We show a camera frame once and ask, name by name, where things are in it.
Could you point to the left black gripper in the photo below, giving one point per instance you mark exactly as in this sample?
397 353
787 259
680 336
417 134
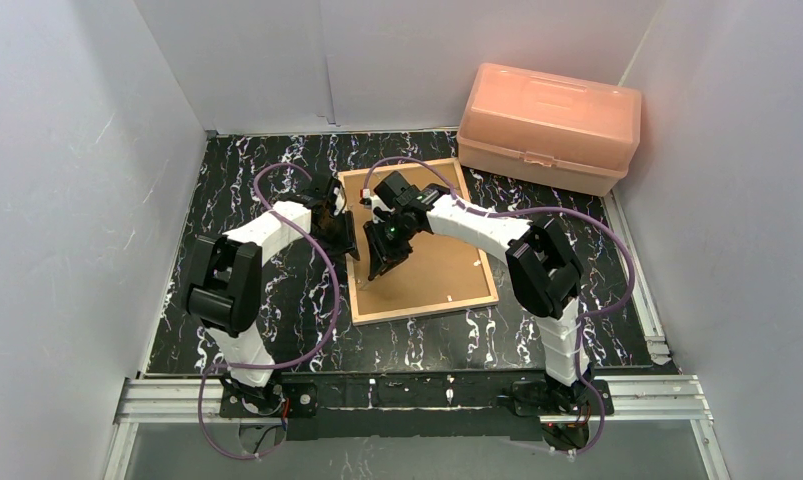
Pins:
338 223

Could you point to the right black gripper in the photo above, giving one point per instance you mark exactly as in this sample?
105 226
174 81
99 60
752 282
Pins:
388 238

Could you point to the white wooden photo frame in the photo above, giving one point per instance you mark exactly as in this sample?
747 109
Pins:
441 275

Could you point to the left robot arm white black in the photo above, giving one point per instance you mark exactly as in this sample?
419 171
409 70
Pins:
224 284

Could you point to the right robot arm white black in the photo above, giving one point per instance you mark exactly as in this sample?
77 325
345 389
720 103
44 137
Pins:
544 270

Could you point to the pink plastic storage box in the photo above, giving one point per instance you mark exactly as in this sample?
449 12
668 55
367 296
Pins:
551 130

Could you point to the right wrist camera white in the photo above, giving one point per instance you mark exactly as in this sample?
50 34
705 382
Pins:
370 201

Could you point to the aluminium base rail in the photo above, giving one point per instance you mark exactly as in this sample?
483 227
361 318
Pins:
634 397

